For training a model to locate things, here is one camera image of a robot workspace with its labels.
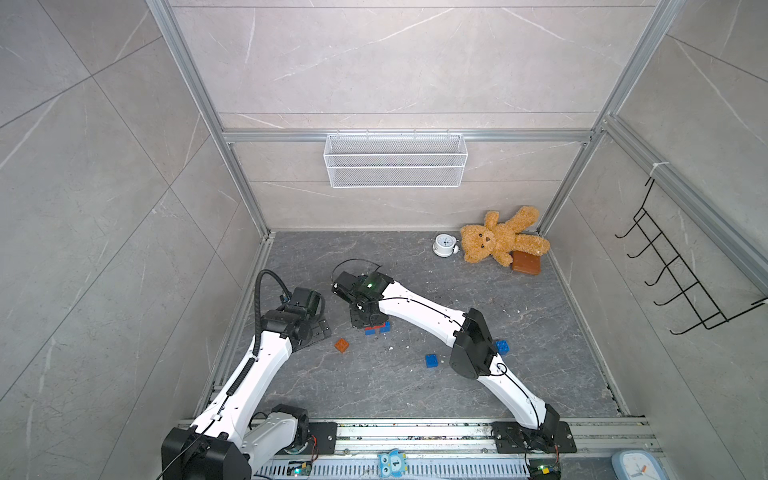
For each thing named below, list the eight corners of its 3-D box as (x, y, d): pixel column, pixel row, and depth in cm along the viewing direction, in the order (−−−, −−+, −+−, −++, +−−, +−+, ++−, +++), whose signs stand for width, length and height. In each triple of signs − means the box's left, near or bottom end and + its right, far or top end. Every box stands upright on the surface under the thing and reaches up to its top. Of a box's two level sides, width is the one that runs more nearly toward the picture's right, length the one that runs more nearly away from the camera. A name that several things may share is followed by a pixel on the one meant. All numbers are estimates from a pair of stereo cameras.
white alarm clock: (433, 256, 114) (434, 249, 110) (431, 241, 119) (432, 234, 115) (456, 256, 114) (458, 249, 110) (453, 241, 119) (455, 234, 115)
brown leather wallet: (509, 269, 110) (513, 263, 107) (511, 255, 115) (514, 249, 112) (538, 276, 108) (542, 270, 105) (538, 262, 113) (542, 255, 110)
